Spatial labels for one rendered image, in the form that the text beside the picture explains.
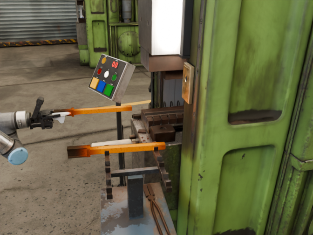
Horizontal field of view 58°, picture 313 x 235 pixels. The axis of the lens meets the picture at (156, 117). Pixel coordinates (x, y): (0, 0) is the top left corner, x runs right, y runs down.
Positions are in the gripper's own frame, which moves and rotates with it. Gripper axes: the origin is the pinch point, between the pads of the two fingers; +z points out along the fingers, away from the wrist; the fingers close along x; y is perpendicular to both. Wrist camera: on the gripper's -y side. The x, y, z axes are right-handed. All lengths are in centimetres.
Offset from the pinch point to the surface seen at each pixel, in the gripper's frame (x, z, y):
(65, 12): -793, -32, 10
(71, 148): 37.5, 2.4, 1.2
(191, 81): 33, 56, -22
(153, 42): 12, 44, -36
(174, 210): 20, 54, 62
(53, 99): -308, -45, 104
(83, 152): 37.7, 6.8, 3.8
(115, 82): -43, 30, 0
